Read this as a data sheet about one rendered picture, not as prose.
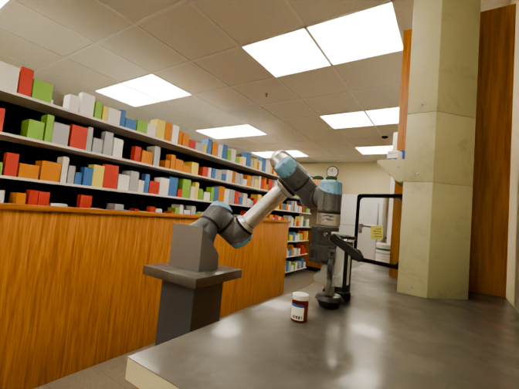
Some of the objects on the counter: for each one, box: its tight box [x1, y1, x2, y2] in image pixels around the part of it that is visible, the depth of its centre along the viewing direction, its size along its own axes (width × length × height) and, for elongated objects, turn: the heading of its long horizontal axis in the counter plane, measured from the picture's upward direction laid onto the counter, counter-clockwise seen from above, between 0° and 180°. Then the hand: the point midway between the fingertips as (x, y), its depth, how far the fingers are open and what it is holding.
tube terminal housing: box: [397, 111, 476, 299], centre depth 131 cm, size 25×32×77 cm
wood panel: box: [389, 4, 516, 297], centre depth 150 cm, size 49×3×140 cm
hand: (330, 289), depth 93 cm, fingers closed on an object, 3 cm apart
